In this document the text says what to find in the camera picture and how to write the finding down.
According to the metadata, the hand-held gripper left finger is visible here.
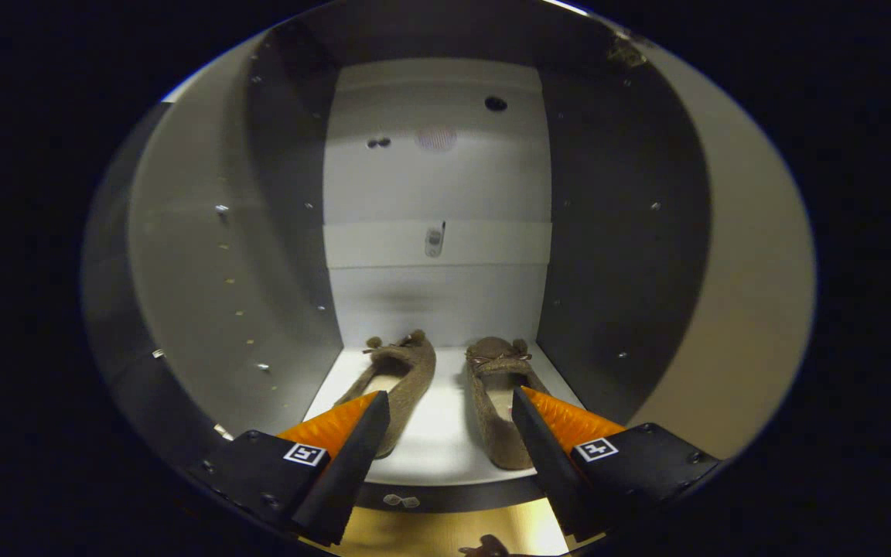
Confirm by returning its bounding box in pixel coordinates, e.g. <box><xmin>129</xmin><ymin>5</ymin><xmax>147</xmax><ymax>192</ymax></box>
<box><xmin>185</xmin><ymin>390</ymin><xmax>391</xmax><ymax>548</ymax></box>

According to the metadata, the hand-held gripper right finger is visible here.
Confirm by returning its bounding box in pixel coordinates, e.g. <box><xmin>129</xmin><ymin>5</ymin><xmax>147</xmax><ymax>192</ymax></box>
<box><xmin>511</xmin><ymin>386</ymin><xmax>723</xmax><ymax>544</ymax></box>

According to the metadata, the brown fuzzy shoe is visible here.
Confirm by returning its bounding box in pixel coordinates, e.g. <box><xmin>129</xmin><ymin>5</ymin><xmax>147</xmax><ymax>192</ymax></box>
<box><xmin>465</xmin><ymin>337</ymin><xmax>551</xmax><ymax>470</ymax></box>
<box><xmin>335</xmin><ymin>330</ymin><xmax>437</xmax><ymax>459</ymax></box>

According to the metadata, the grey shoe cabinet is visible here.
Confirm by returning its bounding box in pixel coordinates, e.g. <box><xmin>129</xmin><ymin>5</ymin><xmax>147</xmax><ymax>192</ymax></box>
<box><xmin>86</xmin><ymin>0</ymin><xmax>713</xmax><ymax>515</ymax></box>

